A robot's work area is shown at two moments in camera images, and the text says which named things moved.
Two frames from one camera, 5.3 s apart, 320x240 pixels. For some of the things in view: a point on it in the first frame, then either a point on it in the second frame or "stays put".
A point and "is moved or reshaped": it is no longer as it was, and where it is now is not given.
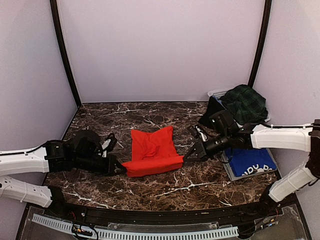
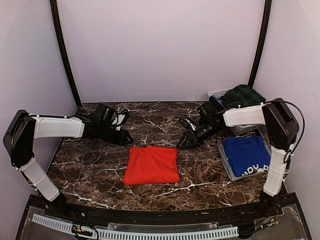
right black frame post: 263,43 stays put
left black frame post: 63,49 stays put
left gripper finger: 120,169 → 127,138
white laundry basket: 219,93 stays put
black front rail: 217,215 stays put
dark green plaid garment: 248,106 stays put
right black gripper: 201,150 → 192,138
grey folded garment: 229,173 stays put
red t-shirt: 153,152 is moved or reshaped
